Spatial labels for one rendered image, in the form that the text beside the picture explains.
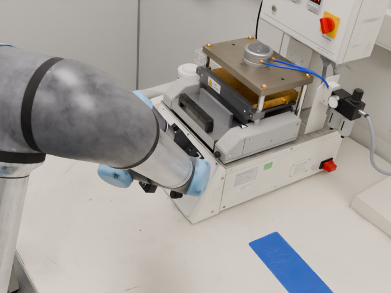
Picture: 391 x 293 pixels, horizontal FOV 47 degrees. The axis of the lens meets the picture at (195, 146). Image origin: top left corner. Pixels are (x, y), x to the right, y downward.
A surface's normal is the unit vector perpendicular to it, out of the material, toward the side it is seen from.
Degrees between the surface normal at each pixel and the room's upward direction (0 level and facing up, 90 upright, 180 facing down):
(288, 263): 0
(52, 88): 36
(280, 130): 90
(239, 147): 90
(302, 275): 0
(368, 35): 90
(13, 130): 94
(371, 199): 0
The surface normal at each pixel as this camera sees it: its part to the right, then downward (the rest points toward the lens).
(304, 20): -0.85, 0.26
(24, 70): -0.09, -0.53
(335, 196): 0.10, -0.79
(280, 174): 0.53, 0.55
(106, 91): 0.62, -0.35
